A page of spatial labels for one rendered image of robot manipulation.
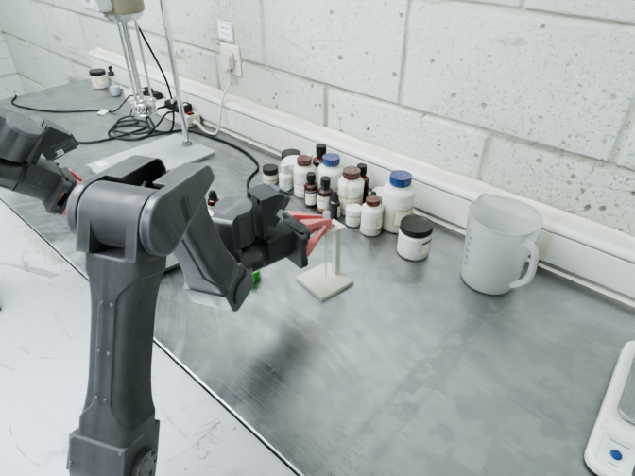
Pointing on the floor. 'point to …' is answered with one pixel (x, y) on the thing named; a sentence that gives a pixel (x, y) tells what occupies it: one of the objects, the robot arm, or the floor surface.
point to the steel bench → (368, 336)
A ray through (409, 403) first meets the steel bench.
